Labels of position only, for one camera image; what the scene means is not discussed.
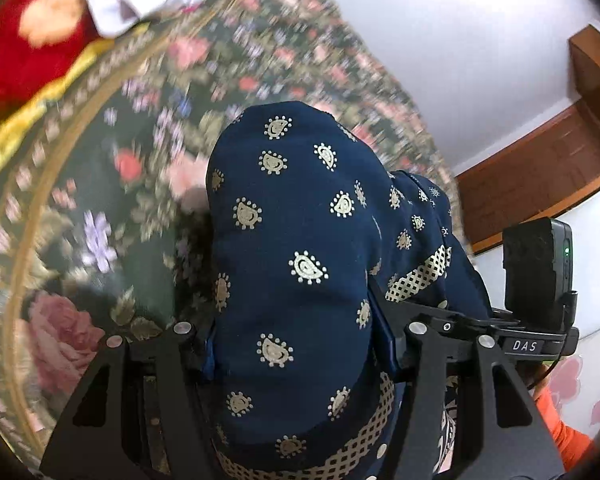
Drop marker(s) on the person's right forearm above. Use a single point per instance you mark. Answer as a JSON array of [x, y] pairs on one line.
[[565, 440]]

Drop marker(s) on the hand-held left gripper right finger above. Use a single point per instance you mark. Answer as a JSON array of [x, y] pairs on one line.
[[381, 332]]

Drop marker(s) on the brown wooden door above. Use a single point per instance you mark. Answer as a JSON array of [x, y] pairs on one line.
[[530, 185]]

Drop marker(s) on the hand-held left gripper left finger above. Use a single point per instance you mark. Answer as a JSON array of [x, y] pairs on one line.
[[209, 355]]

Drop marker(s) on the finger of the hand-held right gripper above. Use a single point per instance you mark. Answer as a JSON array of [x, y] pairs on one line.
[[460, 320]]

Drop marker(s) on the red plush toy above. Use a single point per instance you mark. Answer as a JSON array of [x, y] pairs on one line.
[[10, 60]]

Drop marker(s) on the navy patterned garment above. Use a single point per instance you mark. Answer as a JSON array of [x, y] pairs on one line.
[[300, 210]]

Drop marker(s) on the dark floral blanket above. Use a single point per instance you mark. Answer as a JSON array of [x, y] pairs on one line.
[[105, 170]]

